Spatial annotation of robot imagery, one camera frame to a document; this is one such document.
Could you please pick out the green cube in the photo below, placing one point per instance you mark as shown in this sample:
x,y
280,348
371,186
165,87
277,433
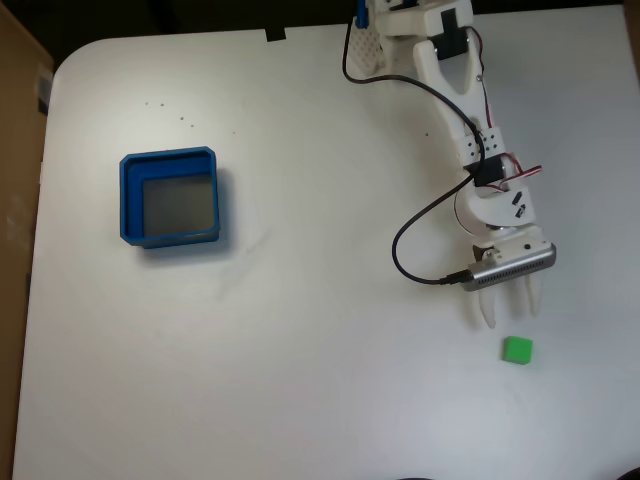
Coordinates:
x,y
517,349

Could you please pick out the blue square box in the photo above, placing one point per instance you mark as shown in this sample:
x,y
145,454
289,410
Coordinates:
x,y
131,200

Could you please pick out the brown cardboard box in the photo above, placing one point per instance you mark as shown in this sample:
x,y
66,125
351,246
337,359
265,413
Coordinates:
x,y
15,150

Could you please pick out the black round spool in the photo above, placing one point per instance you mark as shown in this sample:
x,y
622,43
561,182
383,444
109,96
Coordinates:
x,y
631,475

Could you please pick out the blue clamp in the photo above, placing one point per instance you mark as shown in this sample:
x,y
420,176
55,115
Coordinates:
x,y
361,15

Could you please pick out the black tape piece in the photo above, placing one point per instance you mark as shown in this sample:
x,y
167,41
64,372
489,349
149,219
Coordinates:
x,y
275,34

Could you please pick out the silver grey camera box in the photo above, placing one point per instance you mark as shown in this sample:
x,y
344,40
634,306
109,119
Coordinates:
x,y
510,272

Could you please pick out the white perforated base plate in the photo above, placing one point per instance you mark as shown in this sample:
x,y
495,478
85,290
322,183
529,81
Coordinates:
x,y
365,50

